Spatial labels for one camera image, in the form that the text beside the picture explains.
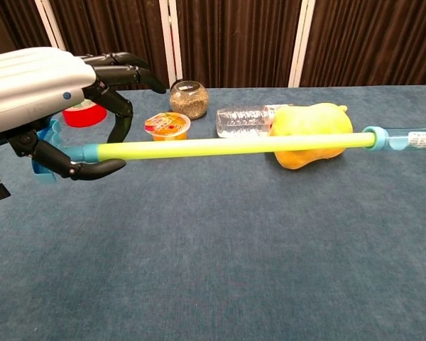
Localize red tape roll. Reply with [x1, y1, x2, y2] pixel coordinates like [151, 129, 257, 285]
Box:
[61, 99, 109, 128]

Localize blue and yellow water pump toy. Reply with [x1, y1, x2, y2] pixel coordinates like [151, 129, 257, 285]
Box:
[31, 119, 376, 185]

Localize dark pleated curtain panel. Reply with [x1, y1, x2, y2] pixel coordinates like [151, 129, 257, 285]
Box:
[0, 0, 53, 58]
[48, 0, 170, 92]
[176, 0, 302, 90]
[299, 0, 426, 88]

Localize round glass jar with grains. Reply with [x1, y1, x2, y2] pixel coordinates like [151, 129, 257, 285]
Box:
[168, 80, 209, 121]

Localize orange fruit jelly cup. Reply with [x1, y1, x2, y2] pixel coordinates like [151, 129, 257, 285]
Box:
[143, 112, 192, 142]

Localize clear plastic water bottle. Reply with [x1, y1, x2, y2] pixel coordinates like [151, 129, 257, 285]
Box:
[216, 103, 296, 140]

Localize white partition frame post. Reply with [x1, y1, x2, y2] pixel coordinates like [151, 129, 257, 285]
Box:
[33, 0, 67, 51]
[288, 0, 318, 89]
[158, 0, 185, 87]

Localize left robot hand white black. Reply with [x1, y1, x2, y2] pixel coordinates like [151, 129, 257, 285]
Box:
[0, 46, 168, 183]

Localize yellow plush toy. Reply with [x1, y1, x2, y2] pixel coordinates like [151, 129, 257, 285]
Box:
[267, 102, 354, 172]

